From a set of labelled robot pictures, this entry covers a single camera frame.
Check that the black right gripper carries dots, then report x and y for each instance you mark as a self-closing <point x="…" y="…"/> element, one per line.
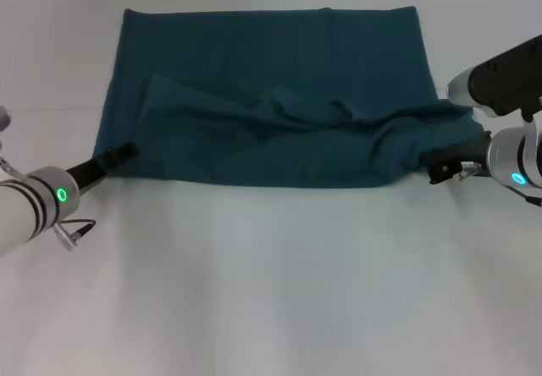
<point x="470" y="156"/>

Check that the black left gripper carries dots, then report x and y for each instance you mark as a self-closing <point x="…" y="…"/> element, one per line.
<point x="89" y="173"/>

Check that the teal t-shirt with FREE print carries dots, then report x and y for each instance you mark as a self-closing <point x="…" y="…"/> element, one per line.
<point x="275" y="96"/>

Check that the right camera mount bracket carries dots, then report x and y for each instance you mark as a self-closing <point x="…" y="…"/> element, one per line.
<point x="534" y="119"/>

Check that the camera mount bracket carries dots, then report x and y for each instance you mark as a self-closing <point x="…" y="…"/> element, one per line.
<point x="534" y="119"/>
<point x="10" y="168"/>

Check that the left camera mount bracket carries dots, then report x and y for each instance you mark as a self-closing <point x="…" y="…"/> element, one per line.
<point x="10" y="168"/>

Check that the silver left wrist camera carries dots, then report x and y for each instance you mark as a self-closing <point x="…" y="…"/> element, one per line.
<point x="4" y="119"/>

